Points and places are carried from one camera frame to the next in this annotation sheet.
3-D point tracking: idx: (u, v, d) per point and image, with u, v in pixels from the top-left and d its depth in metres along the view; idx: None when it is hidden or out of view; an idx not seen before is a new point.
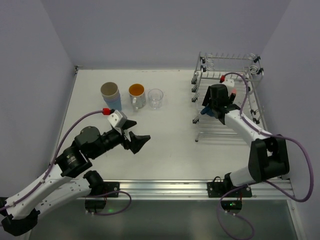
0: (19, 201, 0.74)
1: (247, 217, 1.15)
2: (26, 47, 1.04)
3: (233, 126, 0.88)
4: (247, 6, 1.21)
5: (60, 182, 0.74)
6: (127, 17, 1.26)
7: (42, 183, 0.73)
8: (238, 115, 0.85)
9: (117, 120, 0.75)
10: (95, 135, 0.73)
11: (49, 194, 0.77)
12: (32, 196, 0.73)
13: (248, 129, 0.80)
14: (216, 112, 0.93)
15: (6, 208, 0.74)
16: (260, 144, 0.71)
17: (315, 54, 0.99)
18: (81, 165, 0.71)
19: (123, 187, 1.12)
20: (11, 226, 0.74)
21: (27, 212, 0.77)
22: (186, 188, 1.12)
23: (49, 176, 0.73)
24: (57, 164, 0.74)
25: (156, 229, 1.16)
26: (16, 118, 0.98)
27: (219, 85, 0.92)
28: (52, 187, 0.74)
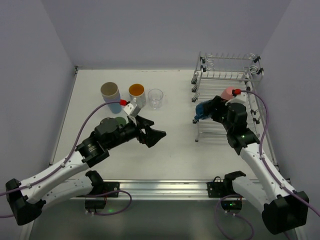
0: (37, 183, 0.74)
1: (247, 217, 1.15)
2: (25, 47, 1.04)
3: (249, 163, 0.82)
4: (247, 7, 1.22)
5: (78, 169, 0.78)
6: (127, 16, 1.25)
7: (62, 167, 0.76)
8: (257, 155, 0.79)
9: (132, 109, 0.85)
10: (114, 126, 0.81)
11: (64, 181, 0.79)
12: (52, 179, 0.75)
13: (268, 178, 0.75)
14: (231, 138, 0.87)
15: (21, 189, 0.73)
16: (282, 204, 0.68)
17: (314, 55, 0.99)
18: (100, 154, 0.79)
19: (123, 186, 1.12)
20: (22, 209, 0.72)
21: (39, 198, 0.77)
22: (186, 188, 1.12)
23: (69, 161, 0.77)
24: (77, 151, 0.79)
25: (156, 229, 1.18)
26: (17, 118, 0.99)
27: (240, 111, 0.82)
28: (69, 173, 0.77)
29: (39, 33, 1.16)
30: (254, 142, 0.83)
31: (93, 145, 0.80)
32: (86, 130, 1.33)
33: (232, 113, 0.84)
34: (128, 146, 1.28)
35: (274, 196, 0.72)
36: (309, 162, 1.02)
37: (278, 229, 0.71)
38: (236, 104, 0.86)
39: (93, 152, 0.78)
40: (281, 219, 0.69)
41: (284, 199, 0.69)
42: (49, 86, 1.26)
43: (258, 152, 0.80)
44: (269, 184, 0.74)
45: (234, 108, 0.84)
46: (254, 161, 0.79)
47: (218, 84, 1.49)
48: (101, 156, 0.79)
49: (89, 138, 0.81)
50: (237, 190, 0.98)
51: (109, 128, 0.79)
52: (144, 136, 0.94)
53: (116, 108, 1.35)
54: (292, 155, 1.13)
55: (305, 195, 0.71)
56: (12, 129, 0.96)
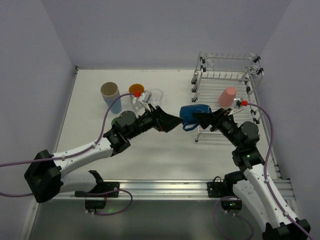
0: (70, 157, 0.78)
1: (247, 217, 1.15)
2: (25, 47, 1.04)
3: (253, 185, 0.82)
4: (246, 7, 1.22)
5: (104, 153, 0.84)
6: (127, 16, 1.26)
7: (93, 147, 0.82)
8: (262, 178, 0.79)
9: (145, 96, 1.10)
10: (132, 118, 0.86)
11: (89, 161, 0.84)
12: (83, 156, 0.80)
13: (272, 203, 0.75)
14: (236, 156, 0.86)
15: (55, 159, 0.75)
16: (284, 232, 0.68)
17: (313, 56, 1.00)
18: (122, 144, 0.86)
19: (123, 186, 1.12)
20: (55, 179, 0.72)
21: (66, 173, 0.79)
22: (186, 189, 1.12)
23: (99, 144, 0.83)
24: (105, 138, 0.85)
25: (156, 228, 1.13)
26: (18, 119, 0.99)
27: (253, 134, 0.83)
28: (97, 154, 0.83)
29: (39, 33, 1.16)
30: (260, 164, 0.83)
31: (118, 135, 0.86)
32: (86, 130, 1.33)
33: (244, 136, 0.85)
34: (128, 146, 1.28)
35: (276, 223, 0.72)
36: (308, 162, 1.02)
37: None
38: (249, 126, 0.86)
39: (117, 142, 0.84)
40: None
41: (286, 228, 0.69)
42: (49, 86, 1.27)
43: (263, 175, 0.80)
44: (272, 209, 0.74)
45: (247, 131, 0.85)
46: (258, 185, 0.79)
47: (218, 84, 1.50)
48: (124, 146, 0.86)
49: (111, 130, 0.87)
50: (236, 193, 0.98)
51: (128, 121, 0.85)
52: (160, 121, 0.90)
53: (116, 108, 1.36)
54: (292, 155, 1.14)
55: (307, 223, 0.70)
56: (13, 130, 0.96)
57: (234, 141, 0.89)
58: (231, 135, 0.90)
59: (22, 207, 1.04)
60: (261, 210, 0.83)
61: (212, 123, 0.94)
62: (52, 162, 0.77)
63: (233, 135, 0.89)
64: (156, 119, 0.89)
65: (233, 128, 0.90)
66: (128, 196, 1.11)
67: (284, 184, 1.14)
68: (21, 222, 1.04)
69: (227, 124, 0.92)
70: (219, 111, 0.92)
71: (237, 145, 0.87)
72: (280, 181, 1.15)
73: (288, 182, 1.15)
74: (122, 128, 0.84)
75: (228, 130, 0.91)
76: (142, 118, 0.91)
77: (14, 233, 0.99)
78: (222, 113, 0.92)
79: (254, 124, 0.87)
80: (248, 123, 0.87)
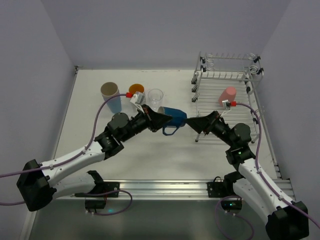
0: (58, 166, 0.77)
1: (248, 217, 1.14)
2: (25, 46, 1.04)
3: (247, 178, 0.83)
4: (246, 7, 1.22)
5: (94, 158, 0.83)
6: (127, 16, 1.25)
7: (83, 153, 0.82)
8: (254, 169, 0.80)
9: (135, 98, 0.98)
10: (124, 120, 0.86)
11: (81, 167, 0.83)
12: (72, 163, 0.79)
13: (267, 191, 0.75)
14: (229, 155, 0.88)
15: (43, 169, 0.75)
16: (282, 215, 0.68)
17: (314, 56, 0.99)
18: (115, 146, 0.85)
19: (123, 186, 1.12)
20: (44, 189, 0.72)
21: (57, 181, 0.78)
22: (186, 189, 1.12)
23: (89, 149, 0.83)
24: (96, 142, 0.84)
25: (156, 230, 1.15)
26: (18, 119, 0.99)
27: (246, 136, 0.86)
28: (88, 160, 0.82)
29: (39, 33, 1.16)
30: (251, 158, 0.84)
31: (110, 138, 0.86)
32: (86, 130, 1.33)
33: (237, 136, 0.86)
34: (128, 146, 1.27)
35: (274, 209, 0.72)
36: (308, 162, 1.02)
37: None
38: (241, 127, 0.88)
39: (109, 145, 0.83)
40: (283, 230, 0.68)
41: (284, 211, 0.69)
42: (49, 86, 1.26)
43: (255, 167, 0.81)
44: (268, 196, 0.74)
45: (239, 132, 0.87)
46: (252, 176, 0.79)
47: (218, 84, 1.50)
48: (117, 148, 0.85)
49: (104, 132, 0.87)
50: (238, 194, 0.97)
51: (120, 123, 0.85)
52: (152, 122, 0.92)
53: (116, 108, 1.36)
54: (292, 155, 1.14)
55: (303, 204, 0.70)
56: (13, 130, 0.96)
57: (228, 141, 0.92)
58: (225, 136, 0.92)
59: (22, 208, 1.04)
60: (262, 204, 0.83)
61: (206, 128, 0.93)
62: (40, 171, 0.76)
63: (227, 136, 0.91)
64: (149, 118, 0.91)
65: (225, 129, 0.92)
66: (128, 196, 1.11)
67: (284, 184, 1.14)
68: (21, 222, 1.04)
69: (220, 126, 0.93)
70: (212, 114, 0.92)
71: (231, 145, 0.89)
72: (280, 181, 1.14)
73: (288, 182, 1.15)
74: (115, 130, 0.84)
75: (221, 131, 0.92)
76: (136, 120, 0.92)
77: (14, 234, 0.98)
78: (215, 116, 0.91)
79: (245, 125, 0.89)
80: (240, 124, 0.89)
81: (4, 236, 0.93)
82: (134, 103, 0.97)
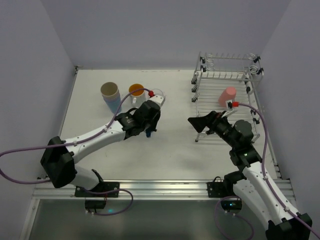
0: (82, 142, 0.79)
1: (247, 217, 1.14)
2: (25, 47, 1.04)
3: (252, 182, 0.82)
4: (247, 7, 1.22)
5: (114, 137, 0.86)
6: (127, 16, 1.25)
7: (105, 131, 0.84)
8: (261, 175, 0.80)
9: (161, 100, 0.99)
10: (156, 105, 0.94)
11: (100, 146, 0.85)
12: (95, 140, 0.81)
13: (273, 199, 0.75)
14: (234, 156, 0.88)
15: (67, 145, 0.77)
16: (286, 227, 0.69)
17: (314, 56, 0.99)
18: (136, 126, 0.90)
19: (123, 186, 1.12)
20: (68, 164, 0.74)
21: (79, 159, 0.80)
22: (186, 189, 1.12)
23: (111, 127, 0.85)
24: (117, 121, 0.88)
25: (156, 230, 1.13)
26: (17, 120, 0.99)
27: (247, 132, 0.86)
28: (109, 138, 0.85)
29: (39, 33, 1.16)
30: (257, 162, 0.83)
31: (130, 118, 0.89)
32: (86, 130, 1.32)
33: (239, 133, 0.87)
34: (128, 146, 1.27)
35: (278, 219, 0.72)
36: (308, 163, 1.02)
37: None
38: (242, 124, 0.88)
39: (130, 124, 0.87)
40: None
41: (289, 223, 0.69)
42: (49, 86, 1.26)
43: (261, 172, 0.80)
44: (273, 205, 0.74)
45: (241, 128, 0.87)
46: (258, 183, 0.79)
47: (218, 84, 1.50)
48: (137, 129, 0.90)
49: (123, 114, 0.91)
50: (238, 194, 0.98)
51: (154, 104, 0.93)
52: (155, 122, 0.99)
53: (116, 108, 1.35)
54: (292, 155, 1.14)
55: (308, 217, 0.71)
56: (12, 130, 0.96)
57: (229, 141, 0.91)
58: (226, 136, 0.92)
59: (21, 207, 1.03)
60: (262, 208, 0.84)
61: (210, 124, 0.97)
62: (64, 147, 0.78)
63: (228, 135, 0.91)
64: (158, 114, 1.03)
65: (228, 128, 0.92)
66: (129, 196, 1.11)
67: (284, 184, 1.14)
68: (21, 222, 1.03)
69: (222, 126, 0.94)
70: (211, 114, 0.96)
71: (234, 145, 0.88)
72: (280, 181, 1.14)
73: (288, 182, 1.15)
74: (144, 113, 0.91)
75: (222, 131, 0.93)
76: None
77: (13, 234, 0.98)
78: (214, 116, 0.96)
79: (245, 122, 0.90)
80: (240, 121, 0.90)
81: (4, 236, 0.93)
82: (160, 104, 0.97)
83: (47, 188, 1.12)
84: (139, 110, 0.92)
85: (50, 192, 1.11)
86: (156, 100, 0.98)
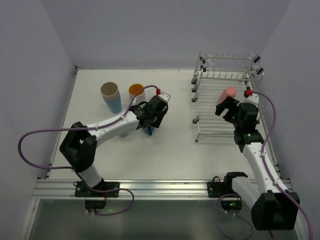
0: (102, 127, 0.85)
1: (248, 217, 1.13)
2: (26, 48, 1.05)
3: (249, 160, 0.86)
4: (246, 7, 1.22)
5: (130, 125, 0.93)
6: (127, 16, 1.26)
7: (121, 119, 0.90)
8: (258, 152, 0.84)
9: (168, 98, 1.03)
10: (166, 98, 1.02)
11: (117, 133, 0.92)
12: (114, 126, 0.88)
13: (264, 174, 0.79)
14: (238, 135, 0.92)
15: (89, 129, 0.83)
16: (271, 198, 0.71)
17: (314, 56, 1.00)
18: (148, 118, 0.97)
19: (123, 186, 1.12)
20: (91, 146, 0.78)
21: (99, 143, 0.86)
22: (187, 188, 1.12)
23: (126, 117, 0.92)
24: (130, 112, 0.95)
25: (155, 229, 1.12)
26: (17, 120, 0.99)
27: (252, 111, 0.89)
28: (125, 126, 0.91)
29: (38, 32, 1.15)
30: (258, 142, 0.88)
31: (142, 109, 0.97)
32: None
33: (243, 112, 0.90)
34: (128, 146, 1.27)
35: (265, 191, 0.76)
36: (308, 162, 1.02)
37: (262, 225, 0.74)
38: (248, 104, 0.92)
39: (142, 115, 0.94)
40: (267, 214, 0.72)
41: (274, 195, 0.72)
42: (49, 86, 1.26)
43: (259, 150, 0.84)
44: (263, 179, 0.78)
45: (246, 106, 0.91)
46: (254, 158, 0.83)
47: (218, 84, 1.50)
48: (148, 119, 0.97)
49: (135, 106, 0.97)
50: (236, 189, 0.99)
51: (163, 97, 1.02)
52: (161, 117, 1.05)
53: (117, 108, 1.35)
54: (292, 155, 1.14)
55: (296, 196, 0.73)
56: (13, 130, 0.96)
57: (236, 123, 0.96)
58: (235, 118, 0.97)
59: (21, 208, 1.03)
60: (254, 195, 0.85)
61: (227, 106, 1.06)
62: (86, 132, 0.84)
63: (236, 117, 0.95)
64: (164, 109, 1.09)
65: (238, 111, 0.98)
66: (130, 196, 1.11)
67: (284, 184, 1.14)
68: (20, 222, 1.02)
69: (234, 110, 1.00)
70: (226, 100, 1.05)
71: (239, 125, 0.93)
72: None
73: (288, 182, 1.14)
74: (154, 105, 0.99)
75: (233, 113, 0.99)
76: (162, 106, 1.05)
77: (13, 234, 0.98)
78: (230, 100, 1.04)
79: (252, 104, 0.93)
80: (248, 103, 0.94)
81: (3, 236, 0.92)
82: (166, 100, 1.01)
83: (47, 187, 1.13)
84: (149, 103, 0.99)
85: (50, 192, 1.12)
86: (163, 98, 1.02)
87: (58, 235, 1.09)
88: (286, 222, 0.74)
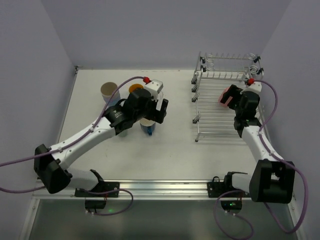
0: (67, 147, 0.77)
1: (247, 217, 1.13)
2: (26, 48, 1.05)
3: (248, 140, 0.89)
4: (247, 7, 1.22)
5: (104, 135, 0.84)
6: (127, 16, 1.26)
7: (91, 131, 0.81)
8: (256, 131, 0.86)
9: (158, 86, 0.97)
10: (147, 94, 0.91)
11: (90, 146, 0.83)
12: (82, 142, 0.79)
13: (261, 148, 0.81)
14: (237, 121, 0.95)
15: (52, 153, 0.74)
16: (267, 165, 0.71)
17: (314, 56, 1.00)
18: (127, 120, 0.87)
19: (125, 186, 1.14)
20: (57, 171, 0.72)
21: (69, 163, 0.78)
22: (186, 188, 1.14)
23: (97, 126, 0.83)
24: (104, 117, 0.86)
25: (155, 229, 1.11)
26: (17, 120, 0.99)
27: (253, 99, 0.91)
28: (98, 137, 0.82)
29: (38, 32, 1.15)
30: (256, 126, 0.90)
31: (119, 111, 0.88)
32: None
33: (244, 99, 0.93)
34: (128, 146, 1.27)
35: None
36: (307, 162, 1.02)
37: (260, 196, 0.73)
38: (249, 93, 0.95)
39: (118, 118, 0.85)
40: (264, 182, 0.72)
41: (270, 163, 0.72)
42: (49, 86, 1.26)
43: (257, 130, 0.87)
44: (260, 152, 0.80)
45: (247, 94, 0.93)
46: (252, 136, 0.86)
47: (218, 84, 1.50)
48: (127, 122, 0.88)
49: (112, 107, 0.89)
50: (236, 184, 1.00)
51: (143, 94, 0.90)
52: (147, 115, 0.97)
53: None
54: (292, 155, 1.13)
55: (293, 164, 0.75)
56: (12, 130, 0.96)
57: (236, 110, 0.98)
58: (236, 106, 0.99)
59: (21, 208, 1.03)
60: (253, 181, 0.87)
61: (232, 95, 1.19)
62: (49, 156, 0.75)
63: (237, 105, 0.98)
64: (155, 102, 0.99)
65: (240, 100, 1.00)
66: (129, 196, 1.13)
67: None
68: (19, 221, 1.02)
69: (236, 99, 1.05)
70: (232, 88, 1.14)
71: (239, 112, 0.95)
72: None
73: None
74: (133, 105, 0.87)
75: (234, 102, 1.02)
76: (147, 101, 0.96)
77: (13, 234, 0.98)
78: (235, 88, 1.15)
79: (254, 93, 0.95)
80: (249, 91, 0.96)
81: (3, 236, 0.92)
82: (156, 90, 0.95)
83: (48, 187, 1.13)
84: (128, 101, 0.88)
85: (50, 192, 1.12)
86: (152, 87, 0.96)
87: (58, 235, 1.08)
88: (284, 193, 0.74)
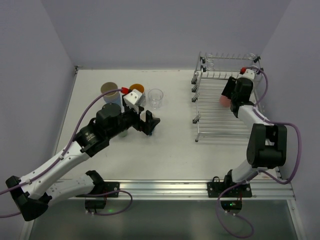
0: (36, 178, 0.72)
1: (247, 217, 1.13)
2: (26, 48, 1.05)
3: (243, 117, 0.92)
4: (246, 7, 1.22)
5: (76, 160, 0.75)
6: (127, 17, 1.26)
7: (61, 159, 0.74)
8: (250, 108, 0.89)
9: (137, 98, 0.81)
10: (116, 110, 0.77)
11: (65, 172, 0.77)
12: (51, 172, 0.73)
13: (256, 118, 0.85)
14: (232, 104, 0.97)
15: (21, 186, 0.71)
16: (260, 127, 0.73)
17: (313, 56, 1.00)
18: (100, 142, 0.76)
19: (123, 187, 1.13)
20: (25, 206, 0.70)
21: (42, 192, 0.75)
22: (186, 188, 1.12)
23: (68, 152, 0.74)
24: (75, 141, 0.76)
25: (155, 230, 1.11)
26: (17, 120, 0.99)
27: (247, 82, 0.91)
28: (70, 164, 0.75)
29: (38, 32, 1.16)
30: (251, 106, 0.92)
31: (91, 133, 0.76)
32: None
33: (238, 84, 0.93)
34: (128, 146, 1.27)
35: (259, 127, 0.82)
36: (307, 163, 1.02)
37: (256, 159, 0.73)
38: (243, 77, 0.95)
39: (90, 142, 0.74)
40: (258, 142, 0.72)
41: (264, 125, 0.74)
42: (49, 86, 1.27)
43: (251, 107, 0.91)
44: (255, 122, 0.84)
45: (241, 79, 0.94)
46: (247, 113, 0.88)
47: (218, 84, 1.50)
48: (102, 143, 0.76)
49: (83, 128, 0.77)
50: (236, 178, 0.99)
51: (111, 113, 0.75)
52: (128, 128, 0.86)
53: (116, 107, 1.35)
54: (291, 155, 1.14)
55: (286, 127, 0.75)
56: (12, 130, 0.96)
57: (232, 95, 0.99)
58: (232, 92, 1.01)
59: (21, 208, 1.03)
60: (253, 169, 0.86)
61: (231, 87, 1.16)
62: (20, 188, 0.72)
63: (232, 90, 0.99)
64: (137, 113, 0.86)
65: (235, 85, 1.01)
66: (128, 196, 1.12)
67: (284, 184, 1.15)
68: (19, 222, 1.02)
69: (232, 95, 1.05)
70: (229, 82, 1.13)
71: (234, 96, 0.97)
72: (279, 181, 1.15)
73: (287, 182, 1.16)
74: (103, 124, 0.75)
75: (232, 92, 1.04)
76: (123, 116, 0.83)
77: (13, 234, 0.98)
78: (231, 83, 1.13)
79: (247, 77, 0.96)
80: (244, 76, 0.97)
81: (3, 236, 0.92)
82: (133, 104, 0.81)
83: None
84: (97, 121, 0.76)
85: None
86: (130, 100, 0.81)
87: (58, 235, 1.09)
88: (279, 155, 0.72)
